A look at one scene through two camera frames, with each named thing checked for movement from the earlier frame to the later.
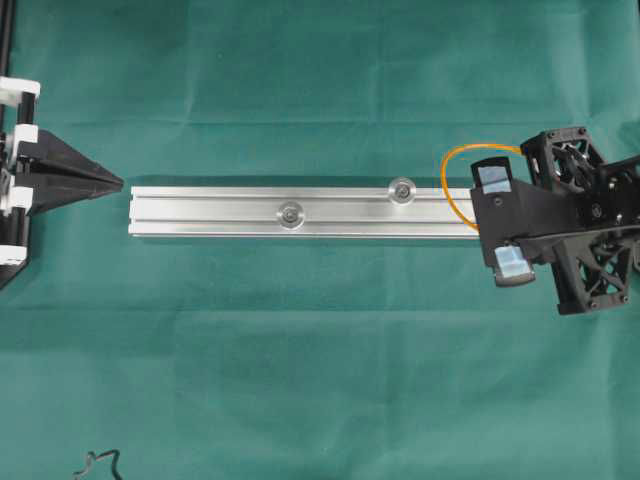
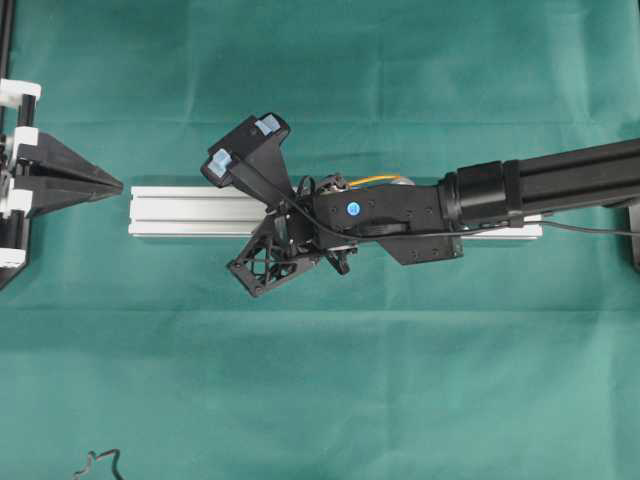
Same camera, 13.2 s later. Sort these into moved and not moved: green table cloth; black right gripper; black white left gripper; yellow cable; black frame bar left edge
Moved: yellow cable; black right gripper
Not moved: black frame bar left edge; green table cloth; black white left gripper
